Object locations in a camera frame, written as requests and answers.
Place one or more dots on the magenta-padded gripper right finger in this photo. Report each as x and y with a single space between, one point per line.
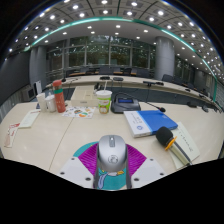
148 170

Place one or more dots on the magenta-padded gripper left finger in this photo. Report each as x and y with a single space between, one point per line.
75 170

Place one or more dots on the silver grey computer mouse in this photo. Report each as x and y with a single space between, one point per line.
112 155

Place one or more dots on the round teal cartoon mouse pad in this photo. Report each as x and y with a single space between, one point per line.
113 183

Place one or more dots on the beige booklet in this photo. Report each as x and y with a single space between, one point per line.
188 143

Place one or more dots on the blue and white book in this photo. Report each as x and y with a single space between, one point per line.
156 120

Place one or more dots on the colourful sticker sheet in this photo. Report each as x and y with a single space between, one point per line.
78 112

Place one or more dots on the black gooseneck conference microphone unit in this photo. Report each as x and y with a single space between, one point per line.
125 105

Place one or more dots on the white cup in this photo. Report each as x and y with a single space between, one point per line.
41 102
51 104

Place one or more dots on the red and white leaflet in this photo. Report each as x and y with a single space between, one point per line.
11 135

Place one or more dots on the paper cup with green print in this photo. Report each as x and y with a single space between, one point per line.
104 103

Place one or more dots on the orange-red drink bottle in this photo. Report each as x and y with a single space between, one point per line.
59 98

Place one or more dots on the beige cardboard box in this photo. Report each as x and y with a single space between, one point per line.
82 96

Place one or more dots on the long curved conference desk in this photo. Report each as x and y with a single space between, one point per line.
133 82

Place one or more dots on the group of dark office chairs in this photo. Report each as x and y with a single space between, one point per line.
106 70

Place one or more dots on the group of ceiling lights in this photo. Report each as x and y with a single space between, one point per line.
117 26

